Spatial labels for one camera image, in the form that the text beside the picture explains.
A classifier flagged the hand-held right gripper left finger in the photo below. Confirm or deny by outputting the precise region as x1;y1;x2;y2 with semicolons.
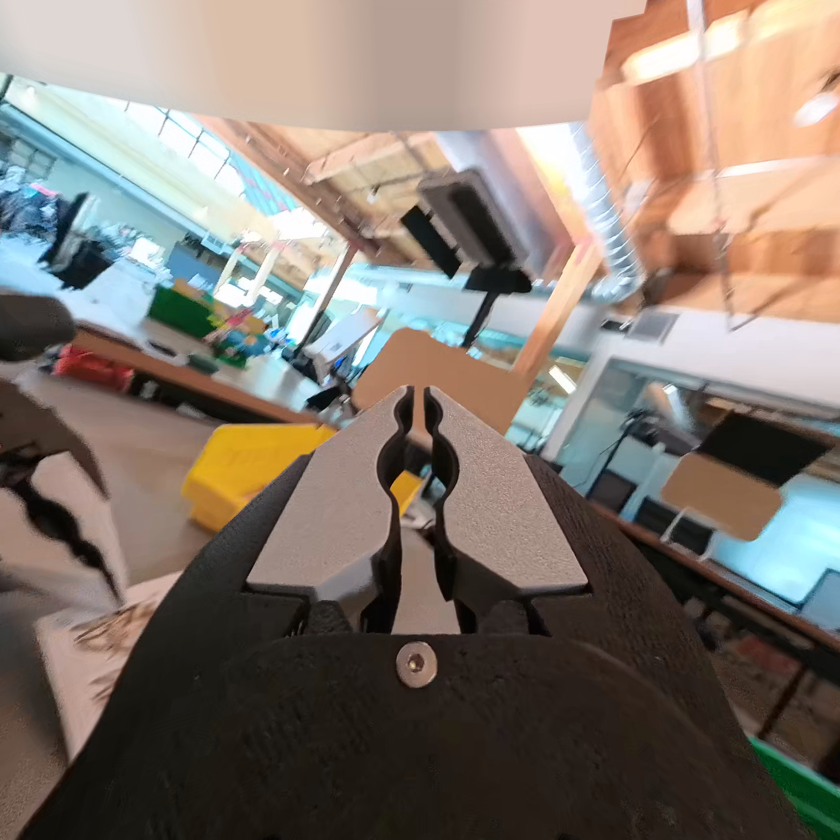
246;386;416;634

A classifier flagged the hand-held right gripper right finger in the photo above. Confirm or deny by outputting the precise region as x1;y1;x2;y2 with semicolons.
423;386;589;634

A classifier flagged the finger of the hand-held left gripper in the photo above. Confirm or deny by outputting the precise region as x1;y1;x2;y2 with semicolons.
26;451;130;602
0;484;117;596

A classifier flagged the yellow plastic bin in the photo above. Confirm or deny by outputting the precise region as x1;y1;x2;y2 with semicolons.
182;422;424;534

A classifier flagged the grey desk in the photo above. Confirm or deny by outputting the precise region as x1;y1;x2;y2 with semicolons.
0;374;460;808

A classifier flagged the red crate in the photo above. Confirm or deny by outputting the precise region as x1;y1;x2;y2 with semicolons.
54;343;137;392

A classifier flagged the open instruction booklet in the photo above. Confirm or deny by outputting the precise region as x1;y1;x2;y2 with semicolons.
36;571;185;762

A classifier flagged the green crate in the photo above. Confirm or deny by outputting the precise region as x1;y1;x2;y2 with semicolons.
148;284;216;340

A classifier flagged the wooden edged work table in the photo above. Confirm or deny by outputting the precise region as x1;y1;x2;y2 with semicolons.
71;327;322;426

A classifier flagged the black monitor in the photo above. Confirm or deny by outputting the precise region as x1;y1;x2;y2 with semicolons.
697;408;833;488

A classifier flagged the hanging ceiling heater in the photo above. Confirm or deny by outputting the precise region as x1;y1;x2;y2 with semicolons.
400;167;534;296

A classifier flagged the green plastic bin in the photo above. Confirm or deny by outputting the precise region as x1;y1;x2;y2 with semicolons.
748;735;840;840

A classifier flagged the wooden support post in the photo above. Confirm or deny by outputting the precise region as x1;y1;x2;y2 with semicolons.
511;241;606;385

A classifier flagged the white wall vent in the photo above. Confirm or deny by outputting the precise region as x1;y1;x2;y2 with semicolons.
625;310;681;343

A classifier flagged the silver air duct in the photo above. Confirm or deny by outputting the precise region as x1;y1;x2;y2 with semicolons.
570;123;649;304

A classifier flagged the wire shelf rack with boxes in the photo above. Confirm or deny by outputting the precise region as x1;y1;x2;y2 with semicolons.
587;0;840;332

